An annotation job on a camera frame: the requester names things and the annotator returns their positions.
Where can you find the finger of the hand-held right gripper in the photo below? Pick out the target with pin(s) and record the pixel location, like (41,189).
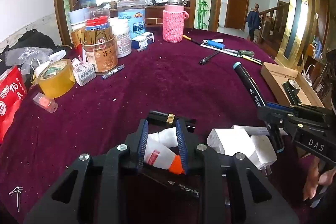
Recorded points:
(275,115)
(278,105)

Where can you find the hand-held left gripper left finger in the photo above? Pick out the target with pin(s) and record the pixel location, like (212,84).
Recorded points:
(143,146)

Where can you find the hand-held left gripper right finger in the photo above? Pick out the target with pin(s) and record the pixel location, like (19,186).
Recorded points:
(182,146)

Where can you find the white glue bottle orange cap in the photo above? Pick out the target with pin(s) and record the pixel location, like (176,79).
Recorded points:
(157,151)

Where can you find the cardboard box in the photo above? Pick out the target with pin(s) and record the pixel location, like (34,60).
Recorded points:
(275,79)

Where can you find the black marker blue cap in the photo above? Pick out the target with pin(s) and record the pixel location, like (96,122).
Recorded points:
(249,87)

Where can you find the black tube gold band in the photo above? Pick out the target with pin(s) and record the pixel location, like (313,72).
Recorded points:
(160,116)

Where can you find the black marker silver end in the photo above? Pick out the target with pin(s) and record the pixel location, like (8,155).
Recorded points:
(170,186)

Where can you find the white charger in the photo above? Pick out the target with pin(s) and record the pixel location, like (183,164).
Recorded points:
(262,154)
(225,141)

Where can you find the person's right hand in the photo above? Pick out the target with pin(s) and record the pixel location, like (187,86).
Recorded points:
(315,182)

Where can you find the black tape roll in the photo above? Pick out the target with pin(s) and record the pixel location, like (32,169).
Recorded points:
(291,87)

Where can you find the maroon velvet tablecloth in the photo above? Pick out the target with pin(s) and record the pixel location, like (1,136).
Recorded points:
(157,87)

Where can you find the long white pen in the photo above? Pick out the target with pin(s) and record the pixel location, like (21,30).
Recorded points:
(223,50)

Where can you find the wooden staircase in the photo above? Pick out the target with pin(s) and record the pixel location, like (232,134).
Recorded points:
(273,27)

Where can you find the small blue marker pen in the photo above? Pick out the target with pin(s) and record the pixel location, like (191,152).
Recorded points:
(113,72)

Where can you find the slim black pen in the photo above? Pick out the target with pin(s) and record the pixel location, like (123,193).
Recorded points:
(209,57)

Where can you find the white stick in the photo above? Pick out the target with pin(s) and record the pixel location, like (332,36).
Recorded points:
(212,40)

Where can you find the small white barcode box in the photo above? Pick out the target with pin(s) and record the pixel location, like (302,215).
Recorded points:
(84,74)

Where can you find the clear jar brown label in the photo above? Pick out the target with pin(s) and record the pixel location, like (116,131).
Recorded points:
(102,58)

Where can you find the gold pillar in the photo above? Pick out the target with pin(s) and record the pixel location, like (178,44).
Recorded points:
(302,3)

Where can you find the small blue white box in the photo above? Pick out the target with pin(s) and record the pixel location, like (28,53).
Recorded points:
(143,41)

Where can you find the yellow black pen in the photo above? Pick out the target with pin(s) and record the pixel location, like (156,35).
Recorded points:
(191,39)

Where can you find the clear plastic case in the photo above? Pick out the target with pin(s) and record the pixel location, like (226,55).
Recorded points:
(44,102)

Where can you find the wooden door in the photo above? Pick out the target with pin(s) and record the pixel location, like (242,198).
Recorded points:
(237,3)

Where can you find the yellow tape roll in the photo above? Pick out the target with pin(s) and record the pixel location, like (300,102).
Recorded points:
(56,79)

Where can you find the white plastic jar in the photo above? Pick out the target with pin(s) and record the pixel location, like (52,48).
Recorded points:
(122,37)

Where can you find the pink knitted bottle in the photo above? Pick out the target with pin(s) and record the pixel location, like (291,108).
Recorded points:
(173,24)

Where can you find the blue label plastic jar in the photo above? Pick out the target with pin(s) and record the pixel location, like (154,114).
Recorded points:
(131,20)

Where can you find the small red lid jar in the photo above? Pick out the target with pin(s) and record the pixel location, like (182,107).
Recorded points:
(96,23)

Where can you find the red packet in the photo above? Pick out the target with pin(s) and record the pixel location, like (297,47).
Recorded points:
(10,103)

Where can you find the clear plastic bag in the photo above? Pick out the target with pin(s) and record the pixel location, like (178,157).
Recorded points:
(26,54)

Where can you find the black bag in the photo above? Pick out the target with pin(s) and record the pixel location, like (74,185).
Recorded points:
(34,39)

